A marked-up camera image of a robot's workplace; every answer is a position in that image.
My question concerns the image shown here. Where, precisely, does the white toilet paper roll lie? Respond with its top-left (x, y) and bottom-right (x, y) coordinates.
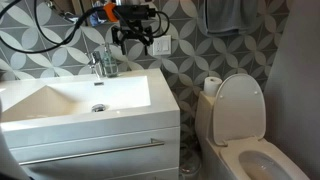
top-left (203, 76), bottom-right (223, 98)

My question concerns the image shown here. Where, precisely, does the small bathroom trash bin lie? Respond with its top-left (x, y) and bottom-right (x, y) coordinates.
top-left (178, 146), bottom-right (203, 180)

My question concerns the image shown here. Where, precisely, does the chrome sink drain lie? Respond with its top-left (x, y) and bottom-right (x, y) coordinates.
top-left (91, 103), bottom-right (107, 113)

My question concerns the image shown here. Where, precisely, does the white toilet body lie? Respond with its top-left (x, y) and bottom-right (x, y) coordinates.
top-left (194, 90), bottom-right (311, 180)

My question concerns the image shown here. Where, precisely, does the white toilet lid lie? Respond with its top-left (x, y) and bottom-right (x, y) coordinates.
top-left (212, 73), bottom-right (267, 147)

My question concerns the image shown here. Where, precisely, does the white vanity cabinet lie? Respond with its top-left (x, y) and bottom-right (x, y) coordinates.
top-left (9, 126), bottom-right (181, 180)

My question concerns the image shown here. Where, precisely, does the white wall switch plate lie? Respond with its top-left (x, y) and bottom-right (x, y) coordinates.
top-left (152, 34), bottom-right (172, 57)

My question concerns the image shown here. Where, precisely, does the white rectangular sink basin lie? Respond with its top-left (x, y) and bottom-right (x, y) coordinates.
top-left (0, 68), bottom-right (181, 150)

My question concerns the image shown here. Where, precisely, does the silver drawer bar handle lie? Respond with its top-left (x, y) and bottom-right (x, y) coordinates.
top-left (18, 138), bottom-right (166, 167)

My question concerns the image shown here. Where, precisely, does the long black cable loop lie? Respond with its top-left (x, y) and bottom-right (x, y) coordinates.
top-left (0, 0), bottom-right (113, 55)

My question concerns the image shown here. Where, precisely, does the grey hanging towel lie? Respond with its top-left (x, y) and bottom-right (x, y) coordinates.
top-left (203, 0), bottom-right (260, 37)

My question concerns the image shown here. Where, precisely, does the black robot arm orange ring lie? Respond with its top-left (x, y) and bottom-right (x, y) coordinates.
top-left (83, 0), bottom-right (158, 23)

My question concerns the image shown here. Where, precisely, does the chrome sink faucet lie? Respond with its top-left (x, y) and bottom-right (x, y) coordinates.
top-left (87, 51), bottom-right (105, 80)

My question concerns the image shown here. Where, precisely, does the white toilet seat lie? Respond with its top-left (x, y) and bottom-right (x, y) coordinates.
top-left (219, 137), bottom-right (311, 180)

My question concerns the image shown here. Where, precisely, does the short black cable loop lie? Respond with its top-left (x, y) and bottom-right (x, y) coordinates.
top-left (143, 9), bottom-right (171, 38)

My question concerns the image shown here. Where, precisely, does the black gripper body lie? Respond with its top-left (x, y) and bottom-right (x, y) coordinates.
top-left (111, 19), bottom-right (155, 47)

